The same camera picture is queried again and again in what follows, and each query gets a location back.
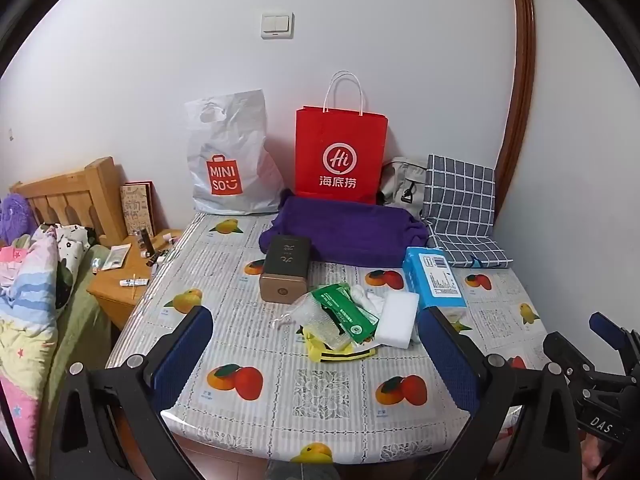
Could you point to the dark cosmetic bottle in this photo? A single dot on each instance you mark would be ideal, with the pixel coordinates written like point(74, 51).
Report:
point(145, 240)

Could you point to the wooden headboard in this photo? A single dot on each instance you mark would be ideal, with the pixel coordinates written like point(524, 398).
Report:
point(95, 195)

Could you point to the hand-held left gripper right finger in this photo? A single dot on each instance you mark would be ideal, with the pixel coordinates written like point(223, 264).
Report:
point(450, 360)

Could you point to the dark box with gold end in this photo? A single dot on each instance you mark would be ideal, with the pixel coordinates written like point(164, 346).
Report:
point(285, 260)

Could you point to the grey checked cloth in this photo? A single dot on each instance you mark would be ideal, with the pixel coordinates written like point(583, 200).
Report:
point(460, 200)

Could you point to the white cotton glove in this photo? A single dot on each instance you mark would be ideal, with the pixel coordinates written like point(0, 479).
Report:
point(367, 297)

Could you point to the white sponge block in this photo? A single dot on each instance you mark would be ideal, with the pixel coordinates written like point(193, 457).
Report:
point(397, 320)

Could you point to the person's right hand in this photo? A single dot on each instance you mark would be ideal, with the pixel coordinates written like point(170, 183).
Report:
point(595, 455)

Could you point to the black and white patterned cloth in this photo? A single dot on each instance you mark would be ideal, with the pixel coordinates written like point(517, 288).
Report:
point(70, 245)

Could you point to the brown wooden door frame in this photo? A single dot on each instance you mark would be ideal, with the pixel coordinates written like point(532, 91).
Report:
point(520, 85)

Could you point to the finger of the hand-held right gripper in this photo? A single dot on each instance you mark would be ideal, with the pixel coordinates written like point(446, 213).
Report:
point(607, 326)
point(565, 352)

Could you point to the red paper bag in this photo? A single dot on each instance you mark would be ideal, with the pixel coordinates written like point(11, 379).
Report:
point(340, 130)

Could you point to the purple towel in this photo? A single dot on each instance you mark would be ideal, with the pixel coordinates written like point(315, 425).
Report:
point(350, 230)

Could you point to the green bed sheet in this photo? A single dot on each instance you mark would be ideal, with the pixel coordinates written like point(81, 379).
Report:
point(80, 320)

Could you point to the grey backpack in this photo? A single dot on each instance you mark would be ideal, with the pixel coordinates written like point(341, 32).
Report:
point(400, 180)

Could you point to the purple plush toy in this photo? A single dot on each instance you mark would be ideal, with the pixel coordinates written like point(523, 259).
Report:
point(12, 220)

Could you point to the fruit print tablecloth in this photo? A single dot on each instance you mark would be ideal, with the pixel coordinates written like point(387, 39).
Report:
point(280, 375)

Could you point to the wooden bedside table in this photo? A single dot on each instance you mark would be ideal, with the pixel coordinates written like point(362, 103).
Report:
point(120, 295)

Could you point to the blue tissue box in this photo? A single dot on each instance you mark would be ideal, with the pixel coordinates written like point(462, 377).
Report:
point(425, 280)

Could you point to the patterned book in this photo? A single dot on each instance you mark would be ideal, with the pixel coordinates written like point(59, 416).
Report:
point(136, 207)

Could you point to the colourful star print blanket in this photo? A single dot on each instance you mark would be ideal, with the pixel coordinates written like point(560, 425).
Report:
point(25, 310)

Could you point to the white plastic shopping bag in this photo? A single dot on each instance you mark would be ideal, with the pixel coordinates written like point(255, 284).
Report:
point(230, 135)

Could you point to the dark green packet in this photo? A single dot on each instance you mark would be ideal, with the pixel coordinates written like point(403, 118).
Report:
point(345, 310)

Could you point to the white light switch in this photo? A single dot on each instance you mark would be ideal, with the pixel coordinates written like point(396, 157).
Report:
point(276, 25)

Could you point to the small white tube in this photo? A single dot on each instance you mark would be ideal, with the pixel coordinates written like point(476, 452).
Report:
point(132, 282)

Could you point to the clear plastic bag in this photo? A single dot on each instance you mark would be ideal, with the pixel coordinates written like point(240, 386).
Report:
point(315, 317)

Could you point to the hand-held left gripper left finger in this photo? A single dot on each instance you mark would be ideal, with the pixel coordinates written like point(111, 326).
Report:
point(182, 360)

